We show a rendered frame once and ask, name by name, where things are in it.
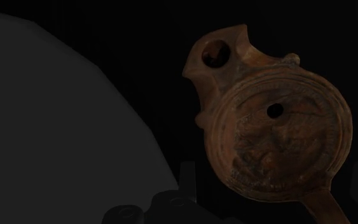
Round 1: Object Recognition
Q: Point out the brown clay oil lamp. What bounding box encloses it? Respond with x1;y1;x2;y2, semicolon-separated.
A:
181;24;354;224

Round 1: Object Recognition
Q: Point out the large grey round object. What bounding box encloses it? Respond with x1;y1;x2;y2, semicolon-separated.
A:
0;7;179;224

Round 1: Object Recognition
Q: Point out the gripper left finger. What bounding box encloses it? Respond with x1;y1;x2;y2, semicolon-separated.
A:
100;160;224;224

